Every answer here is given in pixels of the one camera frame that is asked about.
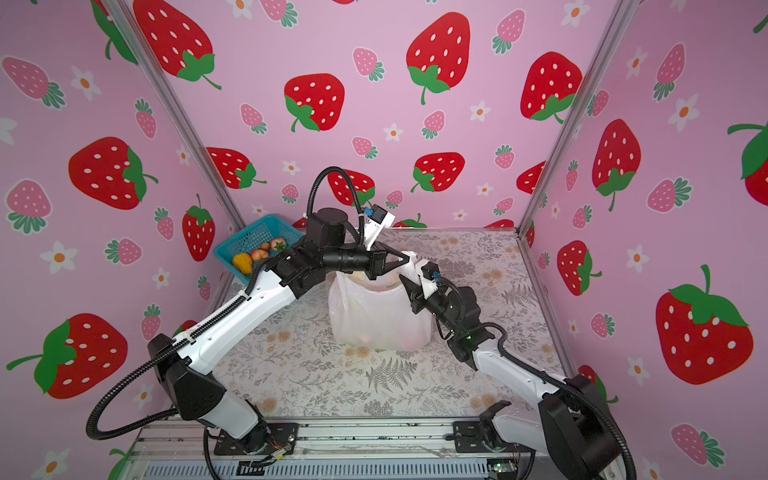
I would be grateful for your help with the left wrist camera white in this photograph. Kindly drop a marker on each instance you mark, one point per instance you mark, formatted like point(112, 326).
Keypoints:
point(375, 220)

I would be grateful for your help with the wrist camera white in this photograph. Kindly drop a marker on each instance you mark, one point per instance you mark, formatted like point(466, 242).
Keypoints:
point(375, 220)
point(428, 273)

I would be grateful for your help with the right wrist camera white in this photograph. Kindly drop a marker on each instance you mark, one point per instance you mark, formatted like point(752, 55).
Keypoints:
point(428, 273)

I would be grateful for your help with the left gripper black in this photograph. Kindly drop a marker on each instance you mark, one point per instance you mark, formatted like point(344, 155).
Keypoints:
point(376, 265)

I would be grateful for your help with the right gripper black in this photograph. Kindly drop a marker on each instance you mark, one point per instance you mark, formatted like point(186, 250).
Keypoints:
point(416, 296)

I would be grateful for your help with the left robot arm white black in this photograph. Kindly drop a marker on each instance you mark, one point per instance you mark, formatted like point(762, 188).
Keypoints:
point(184, 364)

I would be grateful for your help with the white lemon print plastic bag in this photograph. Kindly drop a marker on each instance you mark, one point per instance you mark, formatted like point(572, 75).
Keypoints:
point(377, 314)

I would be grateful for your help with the teal plastic mesh basket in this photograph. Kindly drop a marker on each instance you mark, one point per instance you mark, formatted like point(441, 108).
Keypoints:
point(252, 237)

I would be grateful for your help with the yellow fake lemon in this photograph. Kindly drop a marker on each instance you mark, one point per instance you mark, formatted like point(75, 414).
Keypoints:
point(243, 263)

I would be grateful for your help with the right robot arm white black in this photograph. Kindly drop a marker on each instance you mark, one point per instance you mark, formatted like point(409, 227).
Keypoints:
point(575, 426)

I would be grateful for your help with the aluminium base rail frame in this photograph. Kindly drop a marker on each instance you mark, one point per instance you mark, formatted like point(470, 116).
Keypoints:
point(337, 448)

